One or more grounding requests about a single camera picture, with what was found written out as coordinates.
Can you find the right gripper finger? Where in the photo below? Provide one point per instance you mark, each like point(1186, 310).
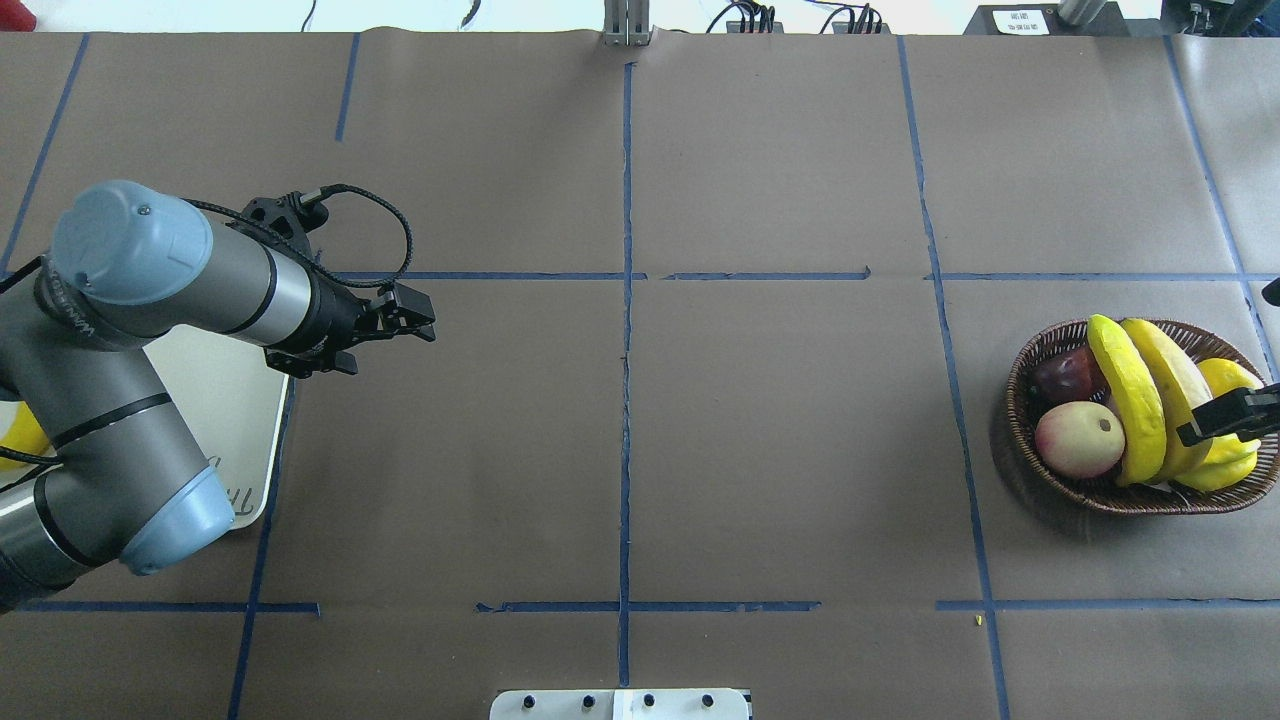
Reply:
point(1244, 413)

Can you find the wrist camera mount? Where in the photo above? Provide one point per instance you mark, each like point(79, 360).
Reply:
point(284, 223)
point(1271, 293)

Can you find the yellow banana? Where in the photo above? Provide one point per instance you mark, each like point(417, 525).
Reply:
point(20, 430)
point(1138, 403)
point(1181, 388)

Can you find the yellow starfruit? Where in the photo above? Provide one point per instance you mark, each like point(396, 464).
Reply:
point(1229, 460)

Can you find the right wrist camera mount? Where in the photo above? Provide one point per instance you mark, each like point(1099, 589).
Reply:
point(1271, 293)

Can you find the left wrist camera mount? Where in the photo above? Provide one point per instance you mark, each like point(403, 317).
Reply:
point(284, 223)

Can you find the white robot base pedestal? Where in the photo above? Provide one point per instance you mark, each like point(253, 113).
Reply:
point(623, 703)

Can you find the white bear tray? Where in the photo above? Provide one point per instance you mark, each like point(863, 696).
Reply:
point(230, 420)

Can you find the dark red apple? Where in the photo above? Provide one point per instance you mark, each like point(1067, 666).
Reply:
point(1071, 376)

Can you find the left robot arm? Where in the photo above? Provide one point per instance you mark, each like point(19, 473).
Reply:
point(126, 266)

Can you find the pink peach apple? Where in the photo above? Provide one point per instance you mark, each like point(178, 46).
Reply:
point(1080, 440)

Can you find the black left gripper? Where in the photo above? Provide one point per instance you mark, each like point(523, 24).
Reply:
point(335, 312)

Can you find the yellow lemon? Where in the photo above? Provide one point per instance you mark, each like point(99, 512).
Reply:
point(1224, 375)

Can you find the brown wicker basket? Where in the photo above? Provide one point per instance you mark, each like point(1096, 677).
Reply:
point(1011, 438)

